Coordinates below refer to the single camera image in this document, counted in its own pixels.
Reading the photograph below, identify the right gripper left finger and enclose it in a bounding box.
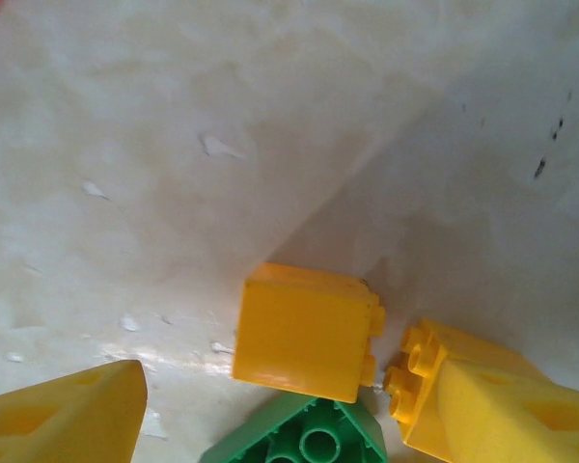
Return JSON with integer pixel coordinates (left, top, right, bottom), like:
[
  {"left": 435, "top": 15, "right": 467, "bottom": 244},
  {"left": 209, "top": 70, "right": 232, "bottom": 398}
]
[{"left": 0, "top": 359, "right": 150, "bottom": 463}]

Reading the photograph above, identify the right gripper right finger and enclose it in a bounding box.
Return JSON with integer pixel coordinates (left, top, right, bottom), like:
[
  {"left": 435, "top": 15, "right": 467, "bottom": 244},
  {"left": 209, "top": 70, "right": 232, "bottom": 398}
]
[{"left": 433, "top": 359, "right": 579, "bottom": 463}]

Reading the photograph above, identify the yellow lego block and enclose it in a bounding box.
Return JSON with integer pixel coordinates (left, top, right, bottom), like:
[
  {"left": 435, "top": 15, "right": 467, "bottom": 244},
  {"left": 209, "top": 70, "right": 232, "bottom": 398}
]
[
  {"left": 383, "top": 316, "right": 556, "bottom": 449},
  {"left": 231, "top": 262, "right": 386, "bottom": 405}
]

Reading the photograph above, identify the green lego brick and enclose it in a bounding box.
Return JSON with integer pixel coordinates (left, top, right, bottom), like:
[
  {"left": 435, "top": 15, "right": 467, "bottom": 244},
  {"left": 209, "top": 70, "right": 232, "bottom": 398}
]
[{"left": 200, "top": 393, "right": 387, "bottom": 463}]

